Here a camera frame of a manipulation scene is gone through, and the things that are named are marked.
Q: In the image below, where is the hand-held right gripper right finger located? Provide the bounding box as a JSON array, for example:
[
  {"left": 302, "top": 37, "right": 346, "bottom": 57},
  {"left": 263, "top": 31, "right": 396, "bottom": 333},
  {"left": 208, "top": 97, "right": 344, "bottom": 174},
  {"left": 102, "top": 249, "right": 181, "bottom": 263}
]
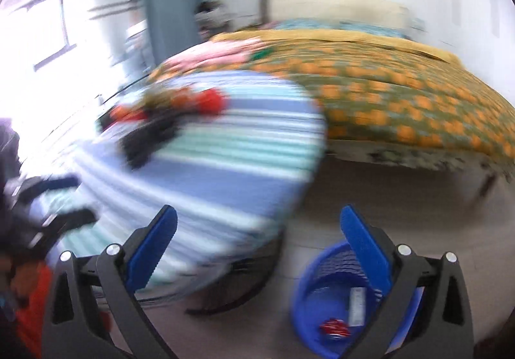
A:
[{"left": 340, "top": 205, "right": 474, "bottom": 359}]

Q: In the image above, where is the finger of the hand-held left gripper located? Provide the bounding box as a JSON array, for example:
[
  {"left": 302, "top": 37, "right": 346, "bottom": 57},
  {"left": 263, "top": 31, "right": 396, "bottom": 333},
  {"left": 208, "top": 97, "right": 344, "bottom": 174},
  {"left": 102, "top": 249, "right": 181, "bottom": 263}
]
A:
[
  {"left": 32, "top": 208, "right": 98, "bottom": 252},
  {"left": 22, "top": 175, "right": 80, "bottom": 203}
]

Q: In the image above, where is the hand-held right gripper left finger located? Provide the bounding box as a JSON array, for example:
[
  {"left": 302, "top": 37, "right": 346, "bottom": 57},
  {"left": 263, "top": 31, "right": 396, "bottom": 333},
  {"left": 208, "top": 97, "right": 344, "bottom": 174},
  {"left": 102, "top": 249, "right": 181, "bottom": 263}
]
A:
[{"left": 42, "top": 205, "right": 179, "bottom": 359}]

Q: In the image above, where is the blue plastic basket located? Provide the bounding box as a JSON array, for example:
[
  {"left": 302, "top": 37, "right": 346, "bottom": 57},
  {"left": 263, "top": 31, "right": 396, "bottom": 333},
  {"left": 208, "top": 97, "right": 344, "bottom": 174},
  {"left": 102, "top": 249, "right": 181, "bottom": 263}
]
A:
[{"left": 290, "top": 240, "right": 423, "bottom": 357}]

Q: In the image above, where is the orange white plastic bag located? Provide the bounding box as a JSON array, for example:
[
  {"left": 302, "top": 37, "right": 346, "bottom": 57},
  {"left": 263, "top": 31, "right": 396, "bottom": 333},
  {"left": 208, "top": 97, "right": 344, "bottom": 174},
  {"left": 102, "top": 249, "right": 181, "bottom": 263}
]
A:
[{"left": 108, "top": 105, "right": 149, "bottom": 125}]

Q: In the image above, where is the white flat box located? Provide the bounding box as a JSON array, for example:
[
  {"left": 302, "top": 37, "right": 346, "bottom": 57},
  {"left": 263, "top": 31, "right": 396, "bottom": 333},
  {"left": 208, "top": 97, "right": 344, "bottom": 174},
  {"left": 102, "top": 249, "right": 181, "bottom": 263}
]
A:
[{"left": 349, "top": 287, "right": 367, "bottom": 326}]

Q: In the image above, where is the red white wrapper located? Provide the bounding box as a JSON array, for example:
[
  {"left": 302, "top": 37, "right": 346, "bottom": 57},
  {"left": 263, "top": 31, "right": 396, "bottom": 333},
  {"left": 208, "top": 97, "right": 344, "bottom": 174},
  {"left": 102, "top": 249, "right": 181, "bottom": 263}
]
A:
[{"left": 320, "top": 318, "right": 350, "bottom": 339}]

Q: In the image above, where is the black table base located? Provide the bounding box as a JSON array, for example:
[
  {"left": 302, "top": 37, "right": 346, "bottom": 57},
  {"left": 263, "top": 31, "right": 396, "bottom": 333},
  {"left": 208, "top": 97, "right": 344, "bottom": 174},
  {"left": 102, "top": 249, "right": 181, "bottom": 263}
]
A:
[{"left": 185, "top": 234, "right": 282, "bottom": 317}]

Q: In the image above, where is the striped tablecloth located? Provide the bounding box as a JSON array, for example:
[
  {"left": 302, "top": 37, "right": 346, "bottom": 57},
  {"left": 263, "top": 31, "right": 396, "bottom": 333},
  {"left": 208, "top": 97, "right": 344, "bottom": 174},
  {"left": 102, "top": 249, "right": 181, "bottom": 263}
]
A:
[{"left": 24, "top": 71, "right": 328, "bottom": 299}]

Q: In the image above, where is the grey green bed sheet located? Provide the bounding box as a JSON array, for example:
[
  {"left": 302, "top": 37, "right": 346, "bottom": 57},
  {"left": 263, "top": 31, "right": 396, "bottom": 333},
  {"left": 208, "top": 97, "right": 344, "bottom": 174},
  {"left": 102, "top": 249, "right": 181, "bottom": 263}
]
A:
[{"left": 326, "top": 139, "right": 515, "bottom": 199}]

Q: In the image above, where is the black plastic bag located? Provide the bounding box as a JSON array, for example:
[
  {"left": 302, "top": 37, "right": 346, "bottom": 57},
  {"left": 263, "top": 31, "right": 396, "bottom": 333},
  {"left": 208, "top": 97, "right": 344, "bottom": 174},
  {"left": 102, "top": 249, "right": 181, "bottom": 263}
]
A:
[{"left": 120, "top": 113, "right": 183, "bottom": 170}]

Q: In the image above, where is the glass balcony door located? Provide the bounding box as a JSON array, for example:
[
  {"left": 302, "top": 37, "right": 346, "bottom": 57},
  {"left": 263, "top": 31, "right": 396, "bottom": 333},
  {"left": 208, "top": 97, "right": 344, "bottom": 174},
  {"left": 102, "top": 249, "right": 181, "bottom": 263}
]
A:
[{"left": 0, "top": 0, "right": 101, "bottom": 102}]

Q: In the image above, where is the orange brown wrapper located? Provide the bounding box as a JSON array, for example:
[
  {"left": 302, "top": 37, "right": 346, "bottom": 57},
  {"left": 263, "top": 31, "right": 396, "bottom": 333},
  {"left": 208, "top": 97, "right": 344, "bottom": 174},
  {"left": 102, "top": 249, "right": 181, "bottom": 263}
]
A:
[{"left": 137, "top": 86, "right": 194, "bottom": 111}]

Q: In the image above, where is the red packet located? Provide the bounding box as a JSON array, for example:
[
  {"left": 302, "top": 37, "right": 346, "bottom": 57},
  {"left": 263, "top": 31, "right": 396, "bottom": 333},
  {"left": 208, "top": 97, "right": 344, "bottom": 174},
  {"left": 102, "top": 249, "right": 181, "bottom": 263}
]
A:
[{"left": 189, "top": 87, "right": 227, "bottom": 117}]

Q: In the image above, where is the orange floral blanket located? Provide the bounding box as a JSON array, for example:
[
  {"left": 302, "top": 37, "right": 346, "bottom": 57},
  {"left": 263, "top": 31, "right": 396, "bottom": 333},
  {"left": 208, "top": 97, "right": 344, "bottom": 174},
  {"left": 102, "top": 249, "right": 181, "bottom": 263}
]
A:
[{"left": 149, "top": 37, "right": 515, "bottom": 160}]

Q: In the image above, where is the pink folded blanket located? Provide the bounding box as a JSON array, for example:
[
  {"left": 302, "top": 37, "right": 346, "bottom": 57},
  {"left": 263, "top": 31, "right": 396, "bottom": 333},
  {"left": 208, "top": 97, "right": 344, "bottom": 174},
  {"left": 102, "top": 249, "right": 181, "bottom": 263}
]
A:
[{"left": 169, "top": 39, "right": 266, "bottom": 71}]

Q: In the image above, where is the yellow bedspread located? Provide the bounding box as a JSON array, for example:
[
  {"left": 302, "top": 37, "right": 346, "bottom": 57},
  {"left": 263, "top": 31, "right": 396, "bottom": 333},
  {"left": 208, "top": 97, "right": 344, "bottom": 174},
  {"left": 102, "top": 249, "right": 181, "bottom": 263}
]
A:
[{"left": 213, "top": 29, "right": 459, "bottom": 62}]

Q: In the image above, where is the grey blue curtain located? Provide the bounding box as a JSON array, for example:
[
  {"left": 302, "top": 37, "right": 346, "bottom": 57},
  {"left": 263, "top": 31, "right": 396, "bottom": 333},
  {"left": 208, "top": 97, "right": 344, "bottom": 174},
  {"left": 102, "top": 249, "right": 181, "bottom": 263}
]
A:
[{"left": 143, "top": 0, "right": 206, "bottom": 70}]

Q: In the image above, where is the teal patterned pillow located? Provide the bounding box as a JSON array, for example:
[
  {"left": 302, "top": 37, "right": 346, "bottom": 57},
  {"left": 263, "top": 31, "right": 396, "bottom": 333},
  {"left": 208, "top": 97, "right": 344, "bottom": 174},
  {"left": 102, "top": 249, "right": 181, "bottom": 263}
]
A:
[{"left": 277, "top": 19, "right": 407, "bottom": 38}]

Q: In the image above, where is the pile of clothes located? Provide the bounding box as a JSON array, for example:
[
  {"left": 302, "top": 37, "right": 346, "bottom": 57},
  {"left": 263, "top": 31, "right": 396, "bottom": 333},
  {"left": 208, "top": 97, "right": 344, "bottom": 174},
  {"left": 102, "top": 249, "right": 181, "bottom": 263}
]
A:
[{"left": 195, "top": 1, "right": 233, "bottom": 38}]

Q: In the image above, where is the cream headboard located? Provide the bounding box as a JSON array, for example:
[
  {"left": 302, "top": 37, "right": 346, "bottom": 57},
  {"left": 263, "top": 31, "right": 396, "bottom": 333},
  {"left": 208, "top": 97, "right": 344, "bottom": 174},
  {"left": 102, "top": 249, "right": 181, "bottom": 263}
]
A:
[{"left": 261, "top": 0, "right": 411, "bottom": 27}]

